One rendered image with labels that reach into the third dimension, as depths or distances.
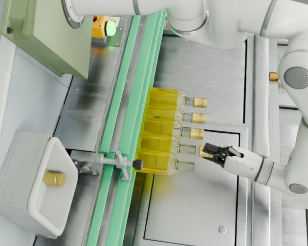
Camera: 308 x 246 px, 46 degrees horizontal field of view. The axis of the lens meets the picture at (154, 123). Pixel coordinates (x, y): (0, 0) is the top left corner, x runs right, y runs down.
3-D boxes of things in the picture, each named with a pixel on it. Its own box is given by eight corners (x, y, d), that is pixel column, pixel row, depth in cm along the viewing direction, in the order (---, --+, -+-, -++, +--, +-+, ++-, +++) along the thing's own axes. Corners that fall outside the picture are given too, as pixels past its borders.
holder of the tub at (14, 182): (34, 237, 94) (63, 241, 93) (-14, 204, 70) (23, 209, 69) (53, 176, 102) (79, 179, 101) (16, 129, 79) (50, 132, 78)
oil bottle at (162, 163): (108, 169, 112) (177, 177, 109) (105, 161, 107) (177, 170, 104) (112, 153, 115) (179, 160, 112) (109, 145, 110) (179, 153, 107)
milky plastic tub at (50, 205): (28, 233, 89) (62, 238, 88) (-13, 205, 70) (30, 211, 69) (49, 169, 98) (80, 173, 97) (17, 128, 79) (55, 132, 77)
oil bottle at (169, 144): (112, 153, 115) (179, 160, 112) (109, 144, 110) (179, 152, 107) (116, 137, 118) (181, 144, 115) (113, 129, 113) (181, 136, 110)
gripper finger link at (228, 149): (248, 161, 106) (231, 159, 110) (238, 146, 101) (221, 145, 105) (247, 164, 105) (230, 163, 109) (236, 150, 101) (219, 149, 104)
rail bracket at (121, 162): (101, 179, 103) (144, 185, 101) (89, 154, 88) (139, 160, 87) (103, 170, 104) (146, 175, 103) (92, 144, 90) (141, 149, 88)
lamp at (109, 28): (105, 38, 114) (115, 39, 113) (103, 28, 110) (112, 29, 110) (108, 28, 116) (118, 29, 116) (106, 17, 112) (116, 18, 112)
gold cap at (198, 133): (189, 140, 115) (203, 142, 114) (189, 135, 111) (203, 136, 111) (190, 131, 116) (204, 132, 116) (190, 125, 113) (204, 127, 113)
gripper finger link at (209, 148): (227, 150, 108) (206, 143, 110) (228, 146, 105) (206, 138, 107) (223, 159, 107) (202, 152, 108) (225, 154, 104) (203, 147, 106)
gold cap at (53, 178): (50, 179, 95) (66, 182, 95) (44, 187, 92) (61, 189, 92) (49, 168, 94) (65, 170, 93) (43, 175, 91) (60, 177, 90)
